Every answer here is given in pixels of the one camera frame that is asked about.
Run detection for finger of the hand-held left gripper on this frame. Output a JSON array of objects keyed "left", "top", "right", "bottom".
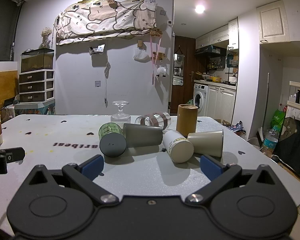
[{"left": 0, "top": 147, "right": 26, "bottom": 163}]

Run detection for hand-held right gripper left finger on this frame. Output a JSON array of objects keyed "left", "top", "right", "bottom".
[{"left": 25, "top": 154, "right": 119, "bottom": 208}]

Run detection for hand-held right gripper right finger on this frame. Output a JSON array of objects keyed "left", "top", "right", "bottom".
[{"left": 184, "top": 154, "right": 280, "bottom": 205}]

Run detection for beige cup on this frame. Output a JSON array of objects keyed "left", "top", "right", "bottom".
[{"left": 187, "top": 129, "right": 224, "bottom": 158}]

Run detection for dark cup with green label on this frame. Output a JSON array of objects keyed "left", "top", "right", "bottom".
[{"left": 98, "top": 122, "right": 127, "bottom": 158}]

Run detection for white cup with yellow label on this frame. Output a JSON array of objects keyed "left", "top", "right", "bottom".
[{"left": 163, "top": 130, "right": 194, "bottom": 164}]

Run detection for brown bamboo cup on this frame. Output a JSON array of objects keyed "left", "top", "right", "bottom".
[{"left": 176, "top": 104, "right": 198, "bottom": 136}]

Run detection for grey cup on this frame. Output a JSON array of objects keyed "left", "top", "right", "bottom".
[{"left": 123, "top": 123, "right": 163, "bottom": 148}]

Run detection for printed storage cabinet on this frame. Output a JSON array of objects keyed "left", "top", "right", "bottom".
[{"left": 14, "top": 101, "right": 56, "bottom": 117}]

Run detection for wooden panel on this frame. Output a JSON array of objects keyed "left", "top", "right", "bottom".
[{"left": 0, "top": 70, "right": 19, "bottom": 121}]

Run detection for clear ribbed goblet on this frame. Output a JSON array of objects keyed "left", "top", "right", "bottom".
[{"left": 110, "top": 101, "right": 132, "bottom": 124}]

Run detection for clear water bottle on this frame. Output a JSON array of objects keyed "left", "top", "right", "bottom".
[{"left": 261, "top": 127, "right": 279, "bottom": 157}]

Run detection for white lower kitchen cabinets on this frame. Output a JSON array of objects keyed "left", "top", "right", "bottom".
[{"left": 206, "top": 83, "right": 237, "bottom": 123}]

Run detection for white kitchen cabinets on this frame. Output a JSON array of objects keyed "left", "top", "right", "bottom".
[
  {"left": 195, "top": 17, "right": 239, "bottom": 51},
  {"left": 206, "top": 83, "right": 237, "bottom": 123}
]

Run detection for white washing machine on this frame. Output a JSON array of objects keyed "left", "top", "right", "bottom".
[{"left": 193, "top": 83, "right": 209, "bottom": 117}]

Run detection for clear glass with brown band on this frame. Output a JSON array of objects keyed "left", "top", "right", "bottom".
[{"left": 140, "top": 111, "right": 171, "bottom": 131}]

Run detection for white drawer unit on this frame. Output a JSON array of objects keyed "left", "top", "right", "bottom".
[{"left": 18, "top": 69, "right": 55, "bottom": 103}]

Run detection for green plastic bag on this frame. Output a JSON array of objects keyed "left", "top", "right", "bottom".
[{"left": 271, "top": 108, "right": 286, "bottom": 131}]

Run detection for black lettered board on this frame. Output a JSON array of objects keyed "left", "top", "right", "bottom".
[{"left": 273, "top": 116, "right": 300, "bottom": 183}]

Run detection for glass fish tank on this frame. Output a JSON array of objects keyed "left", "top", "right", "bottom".
[{"left": 20, "top": 48, "right": 55, "bottom": 73}]

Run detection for hanging mirror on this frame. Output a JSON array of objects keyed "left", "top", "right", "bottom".
[{"left": 173, "top": 53, "right": 185, "bottom": 86}]

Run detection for brown wooden door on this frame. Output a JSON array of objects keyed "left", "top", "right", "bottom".
[{"left": 170, "top": 35, "right": 197, "bottom": 106}]

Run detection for black range hood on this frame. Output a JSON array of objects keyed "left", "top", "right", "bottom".
[{"left": 194, "top": 45, "right": 227, "bottom": 56}]

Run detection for dark curtain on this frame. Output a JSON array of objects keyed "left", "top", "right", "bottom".
[{"left": 0, "top": 0, "right": 24, "bottom": 62}]

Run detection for dried flower bouquet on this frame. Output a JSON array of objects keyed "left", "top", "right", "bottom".
[{"left": 39, "top": 27, "right": 53, "bottom": 49}]

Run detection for pink ribbon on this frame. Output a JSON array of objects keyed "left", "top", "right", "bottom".
[{"left": 149, "top": 33, "right": 163, "bottom": 86}]

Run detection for white plastic bag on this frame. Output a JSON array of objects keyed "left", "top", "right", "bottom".
[{"left": 133, "top": 47, "right": 151, "bottom": 63}]

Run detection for white upper kitchen cabinets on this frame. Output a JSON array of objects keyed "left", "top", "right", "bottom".
[{"left": 195, "top": 17, "right": 239, "bottom": 51}]

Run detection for printed blanket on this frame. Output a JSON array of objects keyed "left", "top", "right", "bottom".
[{"left": 55, "top": 0, "right": 158, "bottom": 46}]

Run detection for white hanging cable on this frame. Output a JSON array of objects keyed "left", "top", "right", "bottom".
[{"left": 103, "top": 62, "right": 112, "bottom": 106}]

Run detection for white mop handle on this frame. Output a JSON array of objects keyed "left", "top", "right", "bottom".
[{"left": 261, "top": 72, "right": 270, "bottom": 131}]

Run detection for clear wall organiser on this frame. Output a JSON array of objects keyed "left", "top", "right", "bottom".
[{"left": 89, "top": 44, "right": 106, "bottom": 56}]

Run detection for white tall wall cabinet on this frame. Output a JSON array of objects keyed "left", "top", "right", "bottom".
[{"left": 256, "top": 0, "right": 300, "bottom": 44}]

